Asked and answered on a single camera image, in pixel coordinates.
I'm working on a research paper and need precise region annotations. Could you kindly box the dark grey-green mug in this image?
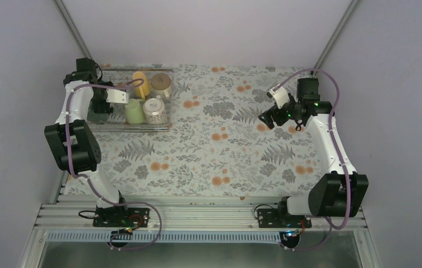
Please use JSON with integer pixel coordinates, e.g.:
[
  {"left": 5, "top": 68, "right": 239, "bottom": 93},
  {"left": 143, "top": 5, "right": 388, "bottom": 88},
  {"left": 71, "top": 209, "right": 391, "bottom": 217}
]
[{"left": 87, "top": 107, "right": 113, "bottom": 125}]

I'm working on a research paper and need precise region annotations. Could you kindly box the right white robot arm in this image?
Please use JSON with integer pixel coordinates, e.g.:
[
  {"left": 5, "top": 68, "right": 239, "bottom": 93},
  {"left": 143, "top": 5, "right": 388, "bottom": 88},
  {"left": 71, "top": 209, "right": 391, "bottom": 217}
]
[{"left": 258, "top": 78, "right": 368, "bottom": 227}]

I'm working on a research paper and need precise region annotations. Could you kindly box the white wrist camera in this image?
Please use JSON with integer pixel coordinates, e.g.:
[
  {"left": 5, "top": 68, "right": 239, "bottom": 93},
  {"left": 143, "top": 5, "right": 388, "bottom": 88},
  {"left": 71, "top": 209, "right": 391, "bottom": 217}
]
[
  {"left": 267, "top": 85, "right": 290, "bottom": 109},
  {"left": 106, "top": 89, "right": 130, "bottom": 104}
]

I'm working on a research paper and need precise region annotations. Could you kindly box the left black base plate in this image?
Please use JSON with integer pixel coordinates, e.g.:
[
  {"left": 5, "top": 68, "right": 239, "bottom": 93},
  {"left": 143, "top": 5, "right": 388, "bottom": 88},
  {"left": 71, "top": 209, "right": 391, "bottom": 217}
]
[{"left": 93, "top": 207, "right": 150, "bottom": 228}]

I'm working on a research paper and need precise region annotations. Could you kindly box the aluminium mounting rail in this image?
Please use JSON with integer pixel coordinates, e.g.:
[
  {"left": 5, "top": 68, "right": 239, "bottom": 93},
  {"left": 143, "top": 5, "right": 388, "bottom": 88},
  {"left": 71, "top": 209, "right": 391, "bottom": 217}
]
[{"left": 33, "top": 174, "right": 368, "bottom": 232}]

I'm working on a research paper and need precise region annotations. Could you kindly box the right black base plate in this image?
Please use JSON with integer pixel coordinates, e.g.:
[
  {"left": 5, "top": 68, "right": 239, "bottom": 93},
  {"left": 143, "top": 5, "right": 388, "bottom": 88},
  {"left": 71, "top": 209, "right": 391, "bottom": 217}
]
[{"left": 256, "top": 208, "right": 312, "bottom": 229}]

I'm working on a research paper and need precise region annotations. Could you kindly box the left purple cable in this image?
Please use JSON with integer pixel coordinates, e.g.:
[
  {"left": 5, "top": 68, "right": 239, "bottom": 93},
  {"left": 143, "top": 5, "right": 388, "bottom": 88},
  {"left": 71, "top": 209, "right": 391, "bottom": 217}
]
[{"left": 65, "top": 78, "right": 163, "bottom": 251}]

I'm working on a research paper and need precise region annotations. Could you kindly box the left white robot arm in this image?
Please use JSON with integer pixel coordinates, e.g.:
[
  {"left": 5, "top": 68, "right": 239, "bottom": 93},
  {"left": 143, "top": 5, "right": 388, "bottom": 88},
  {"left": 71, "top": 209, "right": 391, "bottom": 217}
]
[{"left": 44, "top": 58, "right": 130, "bottom": 226}]

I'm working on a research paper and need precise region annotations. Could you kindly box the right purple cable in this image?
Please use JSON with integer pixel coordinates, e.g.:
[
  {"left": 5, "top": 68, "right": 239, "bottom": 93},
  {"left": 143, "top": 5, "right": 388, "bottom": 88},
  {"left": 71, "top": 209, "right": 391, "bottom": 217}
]
[{"left": 274, "top": 69, "right": 352, "bottom": 252}]

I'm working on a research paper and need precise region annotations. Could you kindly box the white patterned cup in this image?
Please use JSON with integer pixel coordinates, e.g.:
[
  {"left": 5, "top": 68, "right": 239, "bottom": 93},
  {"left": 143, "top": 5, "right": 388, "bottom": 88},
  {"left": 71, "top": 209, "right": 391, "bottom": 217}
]
[{"left": 143, "top": 96, "right": 167, "bottom": 125}]

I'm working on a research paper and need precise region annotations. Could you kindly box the beige brown mug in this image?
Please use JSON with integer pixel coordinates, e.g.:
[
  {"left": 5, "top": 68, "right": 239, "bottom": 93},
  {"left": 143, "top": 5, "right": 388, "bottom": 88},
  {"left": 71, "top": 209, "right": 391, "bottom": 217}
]
[{"left": 150, "top": 73, "right": 172, "bottom": 100}]

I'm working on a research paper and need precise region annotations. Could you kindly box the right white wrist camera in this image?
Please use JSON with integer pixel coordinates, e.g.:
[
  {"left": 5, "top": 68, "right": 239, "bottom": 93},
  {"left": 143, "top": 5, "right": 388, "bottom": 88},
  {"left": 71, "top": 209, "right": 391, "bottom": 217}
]
[{"left": 267, "top": 85, "right": 290, "bottom": 109}]

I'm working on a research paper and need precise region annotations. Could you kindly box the light green cup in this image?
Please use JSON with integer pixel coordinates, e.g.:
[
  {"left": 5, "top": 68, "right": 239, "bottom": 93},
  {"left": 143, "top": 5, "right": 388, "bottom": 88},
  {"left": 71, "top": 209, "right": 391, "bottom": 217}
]
[{"left": 124, "top": 99, "right": 146, "bottom": 124}]

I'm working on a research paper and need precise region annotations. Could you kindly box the yellow mug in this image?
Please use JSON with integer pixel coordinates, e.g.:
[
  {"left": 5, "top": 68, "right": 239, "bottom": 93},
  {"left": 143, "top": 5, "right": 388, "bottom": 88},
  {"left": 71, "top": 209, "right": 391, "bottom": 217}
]
[{"left": 132, "top": 71, "right": 151, "bottom": 99}]

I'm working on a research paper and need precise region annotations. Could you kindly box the floral patterned tablecloth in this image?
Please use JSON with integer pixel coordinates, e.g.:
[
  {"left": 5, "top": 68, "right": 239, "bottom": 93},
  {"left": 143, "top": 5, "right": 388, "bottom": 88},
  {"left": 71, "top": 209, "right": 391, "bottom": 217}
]
[{"left": 95, "top": 65, "right": 320, "bottom": 197}]

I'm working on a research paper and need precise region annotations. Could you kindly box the clear acrylic dish rack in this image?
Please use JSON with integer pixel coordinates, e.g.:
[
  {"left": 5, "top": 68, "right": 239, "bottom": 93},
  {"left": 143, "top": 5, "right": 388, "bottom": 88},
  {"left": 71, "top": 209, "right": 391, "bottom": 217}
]
[{"left": 87, "top": 68, "right": 174, "bottom": 132}]

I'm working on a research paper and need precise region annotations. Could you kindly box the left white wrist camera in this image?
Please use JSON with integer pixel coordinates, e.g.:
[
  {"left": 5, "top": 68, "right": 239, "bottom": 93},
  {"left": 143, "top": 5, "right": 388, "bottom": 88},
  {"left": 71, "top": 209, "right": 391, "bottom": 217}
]
[{"left": 106, "top": 89, "right": 130, "bottom": 104}]

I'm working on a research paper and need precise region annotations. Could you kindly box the purple cable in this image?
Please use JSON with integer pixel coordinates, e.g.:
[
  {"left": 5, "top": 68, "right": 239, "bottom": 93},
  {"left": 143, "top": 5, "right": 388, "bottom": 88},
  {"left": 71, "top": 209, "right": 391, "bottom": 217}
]
[
  {"left": 65, "top": 78, "right": 163, "bottom": 251},
  {"left": 274, "top": 69, "right": 352, "bottom": 252}
]

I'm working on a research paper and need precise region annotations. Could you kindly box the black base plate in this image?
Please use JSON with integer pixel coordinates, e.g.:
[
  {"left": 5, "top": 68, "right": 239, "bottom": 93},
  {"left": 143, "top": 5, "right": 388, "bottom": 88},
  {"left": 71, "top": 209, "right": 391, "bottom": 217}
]
[
  {"left": 93, "top": 207, "right": 150, "bottom": 228},
  {"left": 256, "top": 208, "right": 312, "bottom": 229}
]

